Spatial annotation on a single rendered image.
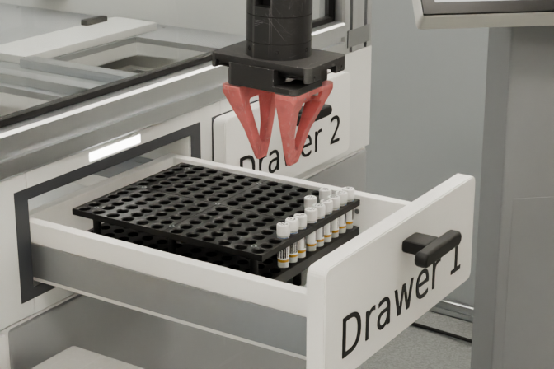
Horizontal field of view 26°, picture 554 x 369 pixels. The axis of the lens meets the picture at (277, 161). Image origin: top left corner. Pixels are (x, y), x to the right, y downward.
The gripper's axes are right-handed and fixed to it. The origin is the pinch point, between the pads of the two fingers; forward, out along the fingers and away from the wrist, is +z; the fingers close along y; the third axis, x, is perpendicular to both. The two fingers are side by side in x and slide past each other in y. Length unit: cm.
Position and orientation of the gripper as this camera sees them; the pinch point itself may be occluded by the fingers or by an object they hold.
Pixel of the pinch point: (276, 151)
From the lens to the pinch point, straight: 107.8
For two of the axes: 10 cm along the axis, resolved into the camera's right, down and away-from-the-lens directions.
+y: -8.4, -1.9, 5.1
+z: -0.2, 9.5, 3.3
